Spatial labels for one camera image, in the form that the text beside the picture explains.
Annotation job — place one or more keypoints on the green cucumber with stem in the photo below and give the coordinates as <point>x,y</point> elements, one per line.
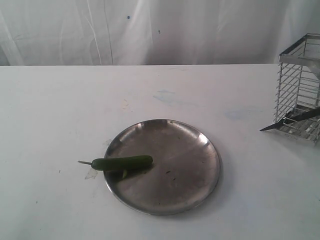
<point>120,163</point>

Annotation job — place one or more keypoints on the black knife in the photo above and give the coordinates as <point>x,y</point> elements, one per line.
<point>295,119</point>

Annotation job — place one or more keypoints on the chrome wire utensil holder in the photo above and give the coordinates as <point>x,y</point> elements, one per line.
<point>298,88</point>

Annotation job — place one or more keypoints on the dark green cucumber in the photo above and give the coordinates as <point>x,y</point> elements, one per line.
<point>124,174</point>

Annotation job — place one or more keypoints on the round steel plate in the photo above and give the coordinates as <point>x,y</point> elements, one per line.
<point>185,170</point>

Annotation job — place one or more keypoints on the white backdrop curtain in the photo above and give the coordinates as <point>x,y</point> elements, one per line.
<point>151,32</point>

